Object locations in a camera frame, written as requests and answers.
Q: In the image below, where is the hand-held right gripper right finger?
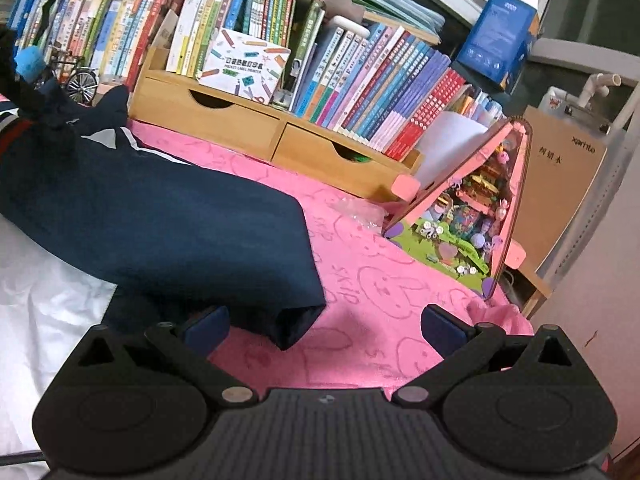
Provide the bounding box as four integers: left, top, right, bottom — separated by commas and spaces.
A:
392, 304, 576, 408

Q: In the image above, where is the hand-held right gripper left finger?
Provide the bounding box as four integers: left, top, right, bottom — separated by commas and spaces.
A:
72, 305, 258, 406

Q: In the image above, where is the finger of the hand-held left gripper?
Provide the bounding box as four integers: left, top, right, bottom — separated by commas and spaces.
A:
0, 27, 48, 121

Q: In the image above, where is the navy and white jacket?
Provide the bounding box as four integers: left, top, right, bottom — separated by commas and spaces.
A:
0, 80, 328, 463

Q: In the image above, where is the blue plush ball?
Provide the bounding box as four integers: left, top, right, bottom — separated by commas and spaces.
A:
14, 46, 47, 80

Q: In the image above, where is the miniature black bicycle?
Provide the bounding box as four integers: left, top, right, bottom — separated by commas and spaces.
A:
47, 50, 100, 107

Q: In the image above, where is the pink printed mat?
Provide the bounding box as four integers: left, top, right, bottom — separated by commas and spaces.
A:
127, 120, 536, 391

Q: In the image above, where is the row of tall blue picture books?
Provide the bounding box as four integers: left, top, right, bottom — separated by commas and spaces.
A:
7, 0, 81, 51

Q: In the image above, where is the pink dollhouse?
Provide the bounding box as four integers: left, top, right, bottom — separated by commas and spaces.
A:
384, 116, 533, 301

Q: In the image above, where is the row of children's storybooks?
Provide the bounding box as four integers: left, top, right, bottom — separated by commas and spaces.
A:
47, 0, 186, 92

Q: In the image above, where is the clear plastic bag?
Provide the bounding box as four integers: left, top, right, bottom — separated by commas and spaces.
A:
332, 195, 388, 233

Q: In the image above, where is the tan cardboard box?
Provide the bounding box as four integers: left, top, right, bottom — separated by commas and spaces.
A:
510, 105, 608, 273

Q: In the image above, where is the white paper sheet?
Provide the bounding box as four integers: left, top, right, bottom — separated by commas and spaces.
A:
415, 110, 497, 187

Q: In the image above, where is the wooden drawer organizer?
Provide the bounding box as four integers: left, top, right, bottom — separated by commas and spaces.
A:
129, 47, 423, 203

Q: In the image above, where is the white patterned box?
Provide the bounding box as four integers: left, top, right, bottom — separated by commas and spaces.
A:
197, 27, 292, 107

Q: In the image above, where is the row of pastel slanted books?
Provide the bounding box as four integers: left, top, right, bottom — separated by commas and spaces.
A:
295, 22, 473, 162

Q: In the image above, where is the row of green yellow books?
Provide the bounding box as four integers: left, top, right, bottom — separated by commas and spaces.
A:
165, 0, 326, 111

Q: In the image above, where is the white appliance with pipe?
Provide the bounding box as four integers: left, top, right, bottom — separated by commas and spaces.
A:
542, 72, 632, 136

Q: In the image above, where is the blue carton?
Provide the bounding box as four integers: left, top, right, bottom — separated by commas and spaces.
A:
457, 0, 542, 92

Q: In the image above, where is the white plastic roll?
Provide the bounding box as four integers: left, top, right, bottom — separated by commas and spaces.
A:
327, 15, 371, 39

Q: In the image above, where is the stack of pale blue booklets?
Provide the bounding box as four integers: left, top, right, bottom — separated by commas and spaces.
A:
337, 0, 446, 45

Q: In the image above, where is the black cable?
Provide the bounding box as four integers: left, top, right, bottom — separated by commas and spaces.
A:
0, 451, 46, 465

